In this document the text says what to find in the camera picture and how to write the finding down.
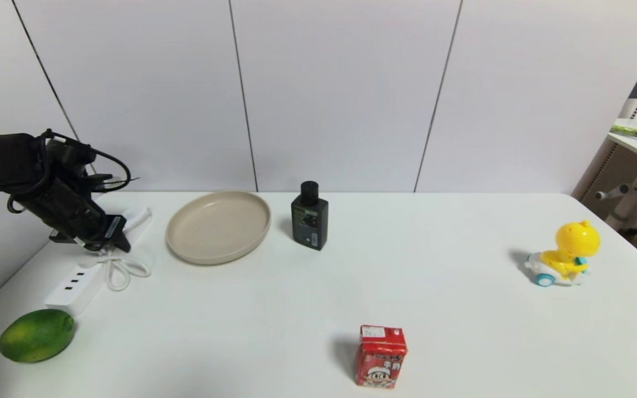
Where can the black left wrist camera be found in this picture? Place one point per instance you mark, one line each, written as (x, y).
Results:
(67, 157)

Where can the beige round plate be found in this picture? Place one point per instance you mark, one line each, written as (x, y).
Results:
(218, 226)

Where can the green lime fruit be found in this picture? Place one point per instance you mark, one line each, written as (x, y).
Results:
(35, 335)

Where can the white power strip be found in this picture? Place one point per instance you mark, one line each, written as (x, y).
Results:
(69, 287)

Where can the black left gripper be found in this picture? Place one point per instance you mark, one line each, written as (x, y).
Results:
(113, 229)

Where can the yellow dinosaur toy car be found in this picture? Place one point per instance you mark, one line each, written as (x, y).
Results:
(575, 240)

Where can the white desk leg frame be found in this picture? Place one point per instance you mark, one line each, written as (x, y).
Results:
(636, 193)

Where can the red drink carton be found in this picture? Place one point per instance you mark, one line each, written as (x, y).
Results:
(380, 359)

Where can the dark green bottle black cap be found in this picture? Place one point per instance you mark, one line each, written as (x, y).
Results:
(310, 221)

